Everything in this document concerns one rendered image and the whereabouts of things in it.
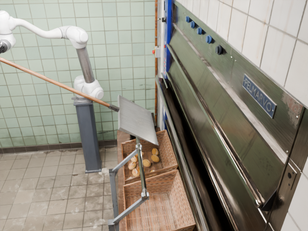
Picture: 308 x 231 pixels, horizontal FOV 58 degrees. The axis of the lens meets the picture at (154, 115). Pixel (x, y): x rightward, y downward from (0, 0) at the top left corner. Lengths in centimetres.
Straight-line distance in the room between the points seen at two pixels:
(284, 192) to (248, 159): 22
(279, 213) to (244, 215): 28
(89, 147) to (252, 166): 260
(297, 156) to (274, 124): 15
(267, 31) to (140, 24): 251
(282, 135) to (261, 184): 20
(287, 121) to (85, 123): 262
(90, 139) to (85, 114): 34
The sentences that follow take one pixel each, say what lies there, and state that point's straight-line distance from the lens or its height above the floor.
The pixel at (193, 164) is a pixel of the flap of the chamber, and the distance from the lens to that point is 158.
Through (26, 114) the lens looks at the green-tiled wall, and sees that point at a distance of 396.
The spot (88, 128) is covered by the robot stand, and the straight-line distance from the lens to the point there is 329.
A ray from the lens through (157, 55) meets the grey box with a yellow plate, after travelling 311.
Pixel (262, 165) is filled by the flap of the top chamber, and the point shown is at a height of 181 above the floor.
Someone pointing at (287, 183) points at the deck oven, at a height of 186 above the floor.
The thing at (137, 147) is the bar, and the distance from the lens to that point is 208.
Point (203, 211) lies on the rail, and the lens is 132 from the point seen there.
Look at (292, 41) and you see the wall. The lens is 85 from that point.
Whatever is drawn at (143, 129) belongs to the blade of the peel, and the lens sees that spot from 232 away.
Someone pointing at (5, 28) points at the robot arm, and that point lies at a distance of 254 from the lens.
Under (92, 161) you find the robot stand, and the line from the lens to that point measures 358.
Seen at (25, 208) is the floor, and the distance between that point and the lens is 350.
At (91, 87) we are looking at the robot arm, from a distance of 287.
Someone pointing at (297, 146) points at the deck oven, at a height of 199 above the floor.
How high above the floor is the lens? 245
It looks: 31 degrees down
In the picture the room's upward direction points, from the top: straight up
